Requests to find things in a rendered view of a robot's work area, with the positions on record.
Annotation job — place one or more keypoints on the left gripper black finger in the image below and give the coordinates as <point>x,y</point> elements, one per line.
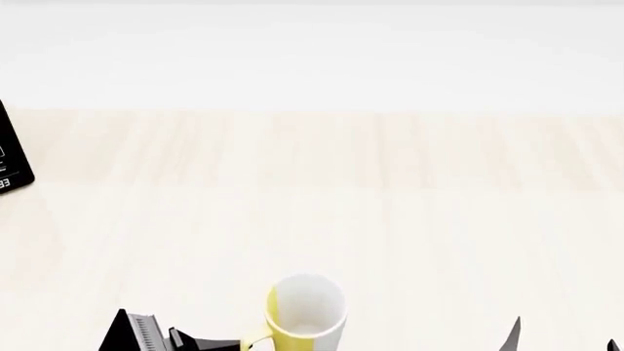
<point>124,334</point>
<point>205,344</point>

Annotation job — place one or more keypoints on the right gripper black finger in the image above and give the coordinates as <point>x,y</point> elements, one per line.
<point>616,346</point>
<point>512,340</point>

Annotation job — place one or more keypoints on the yellow and white mug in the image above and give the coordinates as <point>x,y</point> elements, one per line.
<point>292,338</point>

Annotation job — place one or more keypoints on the black device with white print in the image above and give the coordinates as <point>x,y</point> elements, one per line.
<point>12,153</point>

